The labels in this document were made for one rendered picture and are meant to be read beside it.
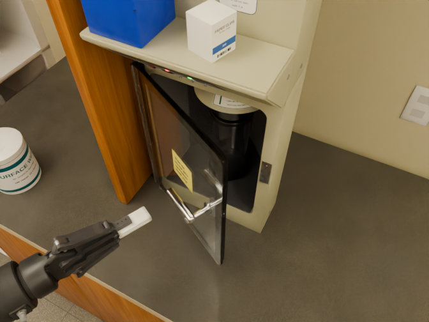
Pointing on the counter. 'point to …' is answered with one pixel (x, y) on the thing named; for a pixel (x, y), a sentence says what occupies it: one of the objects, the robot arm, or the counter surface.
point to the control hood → (272, 72)
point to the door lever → (187, 207)
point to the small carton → (211, 30)
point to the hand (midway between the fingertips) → (132, 222)
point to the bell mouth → (222, 103)
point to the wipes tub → (16, 163)
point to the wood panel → (106, 100)
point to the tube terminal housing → (260, 31)
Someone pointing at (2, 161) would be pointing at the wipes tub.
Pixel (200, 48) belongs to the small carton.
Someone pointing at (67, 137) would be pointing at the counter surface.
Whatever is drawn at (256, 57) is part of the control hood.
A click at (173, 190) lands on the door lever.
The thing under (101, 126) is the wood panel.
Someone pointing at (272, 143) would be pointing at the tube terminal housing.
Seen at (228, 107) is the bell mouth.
